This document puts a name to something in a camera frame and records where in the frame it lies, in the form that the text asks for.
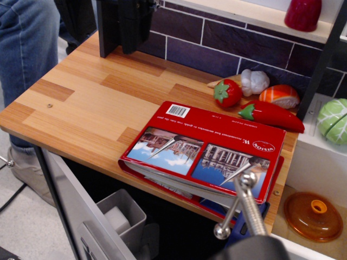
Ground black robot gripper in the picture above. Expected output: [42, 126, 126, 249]
[118, 0, 159, 54]

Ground red hardcover book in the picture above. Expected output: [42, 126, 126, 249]
[118, 101, 286, 207]

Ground person leg in jeans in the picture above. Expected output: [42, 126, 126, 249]
[0, 0, 61, 148]

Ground red toy tomato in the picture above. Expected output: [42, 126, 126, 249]
[213, 79, 242, 108]

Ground white toy garlic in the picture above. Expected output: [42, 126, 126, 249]
[241, 69, 270, 96]

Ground red toy chili pepper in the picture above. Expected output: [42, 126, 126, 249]
[238, 100, 305, 133]

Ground red cup on shelf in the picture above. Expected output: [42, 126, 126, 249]
[284, 0, 322, 32]

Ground orange salmon sushi toy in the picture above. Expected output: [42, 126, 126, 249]
[259, 84, 300, 109]

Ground grey shoe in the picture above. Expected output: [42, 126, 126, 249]
[8, 146, 55, 207]

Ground grey plastic bin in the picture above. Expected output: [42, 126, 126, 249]
[97, 189, 146, 253]

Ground green toy cabbage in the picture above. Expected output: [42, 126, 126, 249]
[317, 99, 346, 145]

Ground silver cabinet door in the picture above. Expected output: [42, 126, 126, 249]
[42, 149, 135, 259]

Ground metal clamp with blue jaw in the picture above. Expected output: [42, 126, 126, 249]
[214, 172, 269, 240]

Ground orange transparent pot lid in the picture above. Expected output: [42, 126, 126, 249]
[284, 192, 343, 243]

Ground black shelf post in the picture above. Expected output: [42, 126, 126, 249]
[297, 0, 346, 121]

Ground black cable on floor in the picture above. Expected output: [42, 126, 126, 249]
[0, 183, 28, 213]

